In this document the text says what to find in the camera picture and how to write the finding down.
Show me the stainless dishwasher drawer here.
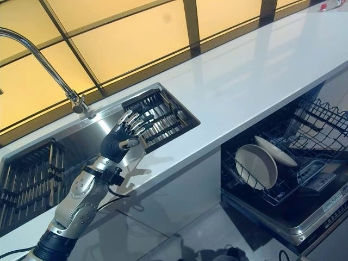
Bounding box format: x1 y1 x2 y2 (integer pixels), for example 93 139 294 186
220 89 348 254

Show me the grey detergent dispenser panel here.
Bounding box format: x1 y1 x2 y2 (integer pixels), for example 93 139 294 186
296 159 339 192

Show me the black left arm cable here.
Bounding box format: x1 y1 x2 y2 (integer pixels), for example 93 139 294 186
96 184 132 212

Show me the black wire dishwasher shelf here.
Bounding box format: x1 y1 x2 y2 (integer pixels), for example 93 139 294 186
292 96 348 161

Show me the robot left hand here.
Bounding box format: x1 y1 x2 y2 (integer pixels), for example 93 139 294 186
100 108 154 163

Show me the black wire dishwasher basket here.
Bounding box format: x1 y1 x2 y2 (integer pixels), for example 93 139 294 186
221 127 327 208

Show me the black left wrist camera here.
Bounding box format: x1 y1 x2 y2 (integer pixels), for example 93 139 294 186
107 166 123 186

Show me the stainless steel sink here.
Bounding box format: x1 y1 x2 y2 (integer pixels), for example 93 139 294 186
0 82 201 238

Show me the white ceramic plate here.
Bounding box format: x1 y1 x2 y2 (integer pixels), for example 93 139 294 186
253 135 299 167
234 144 278 191

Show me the chrome gooseneck faucet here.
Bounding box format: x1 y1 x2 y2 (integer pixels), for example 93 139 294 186
0 27 96 120

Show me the white cabinet front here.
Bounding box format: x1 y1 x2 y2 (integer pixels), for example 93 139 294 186
0 150 222 261

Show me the yellow backlit window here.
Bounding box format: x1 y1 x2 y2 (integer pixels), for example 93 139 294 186
0 0 321 147

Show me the black sink dish rack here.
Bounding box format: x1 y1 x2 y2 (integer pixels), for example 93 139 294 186
121 89 189 153
0 138 66 227

